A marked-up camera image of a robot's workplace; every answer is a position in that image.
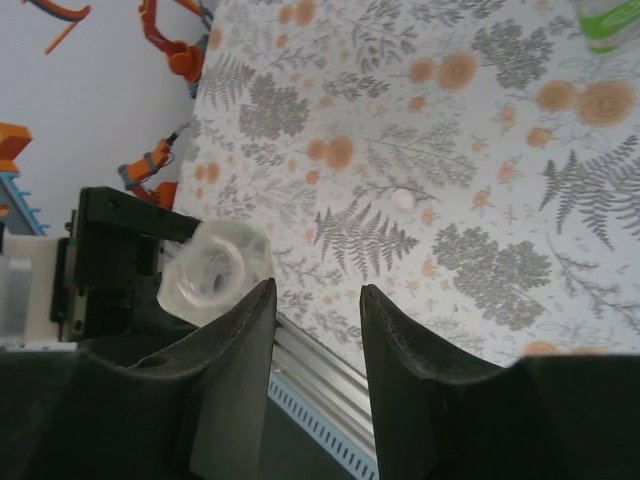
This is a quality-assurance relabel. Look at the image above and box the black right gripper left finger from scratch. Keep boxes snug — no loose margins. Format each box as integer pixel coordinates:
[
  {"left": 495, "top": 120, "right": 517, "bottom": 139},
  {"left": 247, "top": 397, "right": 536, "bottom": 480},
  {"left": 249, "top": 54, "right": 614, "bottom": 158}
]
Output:
[{"left": 0, "top": 277, "right": 279, "bottom": 480}]

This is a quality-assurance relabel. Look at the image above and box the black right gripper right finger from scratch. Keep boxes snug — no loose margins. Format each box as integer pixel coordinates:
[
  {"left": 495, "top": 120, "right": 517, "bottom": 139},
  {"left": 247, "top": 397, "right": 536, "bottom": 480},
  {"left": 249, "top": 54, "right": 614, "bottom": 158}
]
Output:
[{"left": 359, "top": 283, "right": 640, "bottom": 480}]

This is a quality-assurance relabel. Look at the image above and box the yellow label tea bottle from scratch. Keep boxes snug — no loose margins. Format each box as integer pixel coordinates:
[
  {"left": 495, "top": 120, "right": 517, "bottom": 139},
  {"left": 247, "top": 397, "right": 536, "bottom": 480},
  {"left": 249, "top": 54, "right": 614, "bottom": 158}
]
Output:
[{"left": 156, "top": 218, "right": 275, "bottom": 327}]

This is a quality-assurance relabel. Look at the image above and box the green label plastic bottle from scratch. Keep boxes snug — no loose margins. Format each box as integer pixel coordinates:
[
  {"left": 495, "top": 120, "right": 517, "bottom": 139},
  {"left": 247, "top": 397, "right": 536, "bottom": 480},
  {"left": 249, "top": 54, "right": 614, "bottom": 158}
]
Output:
[{"left": 574, "top": 0, "right": 640, "bottom": 55}]

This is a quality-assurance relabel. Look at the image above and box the aluminium mounting rail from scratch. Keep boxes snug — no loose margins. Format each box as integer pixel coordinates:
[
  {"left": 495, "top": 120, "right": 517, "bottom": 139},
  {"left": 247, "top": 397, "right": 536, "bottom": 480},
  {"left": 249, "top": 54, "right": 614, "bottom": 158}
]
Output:
[{"left": 269, "top": 314, "right": 377, "bottom": 451}]

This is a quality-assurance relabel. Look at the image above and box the grey slotted cable duct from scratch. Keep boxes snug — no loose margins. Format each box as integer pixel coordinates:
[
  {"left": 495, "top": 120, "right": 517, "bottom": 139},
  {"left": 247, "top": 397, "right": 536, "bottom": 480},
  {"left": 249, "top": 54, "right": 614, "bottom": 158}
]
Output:
[{"left": 267, "top": 374, "right": 380, "bottom": 480}]

